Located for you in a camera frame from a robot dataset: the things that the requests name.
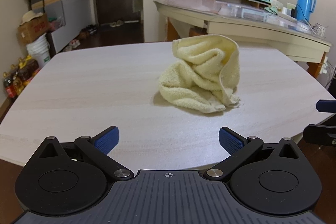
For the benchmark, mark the blue thermos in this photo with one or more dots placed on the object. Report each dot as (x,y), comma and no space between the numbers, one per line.
(304,1)

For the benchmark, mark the row of assorted shoes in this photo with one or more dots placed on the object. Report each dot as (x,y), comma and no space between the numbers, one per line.
(89,29)

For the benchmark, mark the white power strip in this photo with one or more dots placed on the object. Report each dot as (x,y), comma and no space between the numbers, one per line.
(319,29)

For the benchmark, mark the straw hat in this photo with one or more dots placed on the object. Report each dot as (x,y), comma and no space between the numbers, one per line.
(30,16)

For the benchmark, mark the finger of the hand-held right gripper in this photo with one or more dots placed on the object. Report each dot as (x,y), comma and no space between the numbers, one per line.
(319,134)
(326,105)

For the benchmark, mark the cream yellow towel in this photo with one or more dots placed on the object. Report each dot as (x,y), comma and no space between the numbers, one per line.
(199,74)

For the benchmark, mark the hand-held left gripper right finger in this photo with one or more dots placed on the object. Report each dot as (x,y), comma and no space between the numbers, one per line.
(231,140)

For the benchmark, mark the white plastic bucket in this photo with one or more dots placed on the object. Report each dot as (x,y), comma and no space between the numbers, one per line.
(39,52)

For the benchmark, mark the cooking oil bottle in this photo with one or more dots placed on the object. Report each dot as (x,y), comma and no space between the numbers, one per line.
(25,73)
(32,65)
(18,85)

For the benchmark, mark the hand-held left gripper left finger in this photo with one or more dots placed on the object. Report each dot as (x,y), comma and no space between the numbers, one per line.
(107,138)

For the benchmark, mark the pile of colourful bags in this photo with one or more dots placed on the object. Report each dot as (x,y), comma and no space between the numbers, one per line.
(55,23)

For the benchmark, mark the beige table with glass top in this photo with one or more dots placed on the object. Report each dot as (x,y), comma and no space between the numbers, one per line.
(262,29)

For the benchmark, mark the dark and white cabinet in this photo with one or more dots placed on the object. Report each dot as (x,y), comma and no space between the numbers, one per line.
(71,8)

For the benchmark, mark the cardboard box with red print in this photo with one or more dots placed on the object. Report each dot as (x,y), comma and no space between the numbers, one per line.
(32,31)

